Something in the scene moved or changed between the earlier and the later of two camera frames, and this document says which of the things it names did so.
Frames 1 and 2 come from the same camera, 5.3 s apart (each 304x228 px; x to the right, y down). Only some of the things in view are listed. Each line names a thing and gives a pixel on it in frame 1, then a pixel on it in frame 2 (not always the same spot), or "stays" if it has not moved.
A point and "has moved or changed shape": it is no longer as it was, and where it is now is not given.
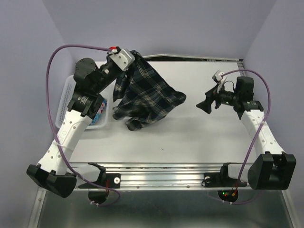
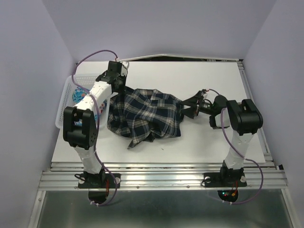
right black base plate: x=221 y=180 stays
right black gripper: x=205 y=105 → x=191 y=102
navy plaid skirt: x=142 y=98 has moved or changed shape
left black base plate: x=110 y=180 stays
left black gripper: x=123 y=72 → x=121 y=90
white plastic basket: x=67 y=90 stays
